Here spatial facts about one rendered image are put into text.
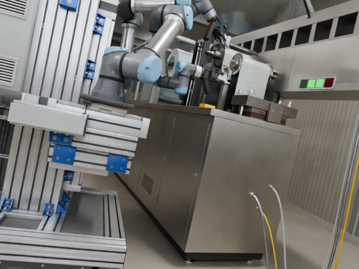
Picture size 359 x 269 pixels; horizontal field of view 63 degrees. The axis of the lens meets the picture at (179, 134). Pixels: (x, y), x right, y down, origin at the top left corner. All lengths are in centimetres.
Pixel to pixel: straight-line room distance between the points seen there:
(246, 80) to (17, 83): 132
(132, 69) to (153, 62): 9
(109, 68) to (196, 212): 88
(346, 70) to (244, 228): 105
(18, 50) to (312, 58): 161
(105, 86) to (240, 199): 100
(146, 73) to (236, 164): 78
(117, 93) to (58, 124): 29
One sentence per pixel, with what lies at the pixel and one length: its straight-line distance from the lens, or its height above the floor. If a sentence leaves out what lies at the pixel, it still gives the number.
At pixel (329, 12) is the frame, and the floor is 162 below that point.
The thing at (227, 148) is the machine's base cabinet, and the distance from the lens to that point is 165.
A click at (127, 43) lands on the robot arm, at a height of 121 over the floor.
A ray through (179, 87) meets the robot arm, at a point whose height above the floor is 99.
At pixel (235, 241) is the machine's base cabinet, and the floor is 17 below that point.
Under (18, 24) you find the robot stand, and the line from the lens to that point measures 152.
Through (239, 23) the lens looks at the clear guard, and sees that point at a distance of 276.
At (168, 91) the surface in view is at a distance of 285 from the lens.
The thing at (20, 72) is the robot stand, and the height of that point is 85.
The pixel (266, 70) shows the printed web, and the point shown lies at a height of 126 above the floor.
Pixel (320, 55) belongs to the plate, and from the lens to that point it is 199.
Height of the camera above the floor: 78
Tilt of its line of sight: 2 degrees down
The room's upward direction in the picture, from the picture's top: 12 degrees clockwise
